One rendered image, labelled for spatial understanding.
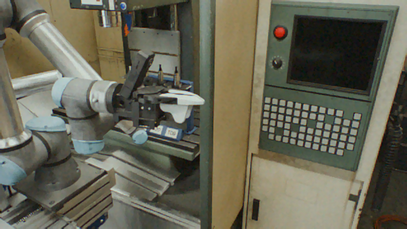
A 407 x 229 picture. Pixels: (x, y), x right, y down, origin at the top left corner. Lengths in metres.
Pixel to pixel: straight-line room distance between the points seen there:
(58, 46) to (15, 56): 2.02
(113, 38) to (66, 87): 2.56
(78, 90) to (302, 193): 1.26
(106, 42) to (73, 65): 2.49
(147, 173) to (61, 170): 0.85
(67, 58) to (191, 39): 1.55
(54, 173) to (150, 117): 0.54
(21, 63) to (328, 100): 2.41
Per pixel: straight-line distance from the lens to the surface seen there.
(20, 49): 2.96
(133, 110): 0.68
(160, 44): 2.46
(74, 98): 0.76
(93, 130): 0.80
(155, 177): 1.88
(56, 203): 1.11
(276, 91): 1.40
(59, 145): 1.09
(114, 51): 3.34
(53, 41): 0.93
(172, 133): 1.87
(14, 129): 0.98
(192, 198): 1.66
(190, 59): 2.40
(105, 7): 1.88
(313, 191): 1.67
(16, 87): 1.60
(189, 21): 2.34
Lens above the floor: 1.83
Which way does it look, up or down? 25 degrees down
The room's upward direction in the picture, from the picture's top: straight up
